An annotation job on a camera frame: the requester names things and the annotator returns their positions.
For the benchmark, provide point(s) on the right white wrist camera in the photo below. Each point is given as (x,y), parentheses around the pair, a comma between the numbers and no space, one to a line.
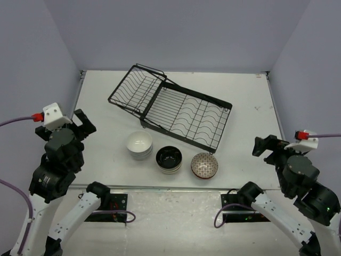
(303,141)

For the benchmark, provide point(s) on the black glazed tan bowl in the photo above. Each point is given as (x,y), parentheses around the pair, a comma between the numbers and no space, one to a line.
(168,157)

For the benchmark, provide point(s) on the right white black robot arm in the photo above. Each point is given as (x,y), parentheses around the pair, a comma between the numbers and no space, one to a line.
(312,222)

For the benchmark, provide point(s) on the tan bowl with leaf motif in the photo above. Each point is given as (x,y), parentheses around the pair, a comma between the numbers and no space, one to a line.
(167,172)

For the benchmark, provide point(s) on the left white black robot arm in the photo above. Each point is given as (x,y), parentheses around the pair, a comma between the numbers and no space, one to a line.
(47,189)

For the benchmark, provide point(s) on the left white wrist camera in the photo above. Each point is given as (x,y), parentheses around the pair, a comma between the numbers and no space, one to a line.
(54,117)

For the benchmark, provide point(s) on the plain tan bowl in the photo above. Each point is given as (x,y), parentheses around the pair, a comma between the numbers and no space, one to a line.
(173,168)

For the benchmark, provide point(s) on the black wire dish rack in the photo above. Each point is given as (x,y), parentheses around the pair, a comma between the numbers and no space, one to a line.
(162,105)

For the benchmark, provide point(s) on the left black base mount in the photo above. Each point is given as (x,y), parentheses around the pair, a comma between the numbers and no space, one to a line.
(116,202)

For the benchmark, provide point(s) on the red patterned bowl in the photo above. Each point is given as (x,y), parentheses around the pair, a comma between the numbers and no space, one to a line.
(204,165)

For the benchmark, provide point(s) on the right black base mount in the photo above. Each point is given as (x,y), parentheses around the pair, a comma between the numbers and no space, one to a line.
(238,214)

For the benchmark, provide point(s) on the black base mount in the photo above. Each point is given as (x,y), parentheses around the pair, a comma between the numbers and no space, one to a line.
(116,202)
(238,214)

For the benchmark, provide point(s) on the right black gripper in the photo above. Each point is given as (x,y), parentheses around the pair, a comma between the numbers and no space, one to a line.
(272,142)

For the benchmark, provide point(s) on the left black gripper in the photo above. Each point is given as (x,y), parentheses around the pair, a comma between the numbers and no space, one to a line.
(87,127)

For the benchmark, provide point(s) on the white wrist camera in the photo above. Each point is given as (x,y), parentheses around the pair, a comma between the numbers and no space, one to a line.
(54,117)
(303,141)

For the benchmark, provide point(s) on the white bowl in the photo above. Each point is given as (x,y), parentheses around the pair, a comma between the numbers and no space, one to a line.
(141,154)
(139,141)
(140,157)

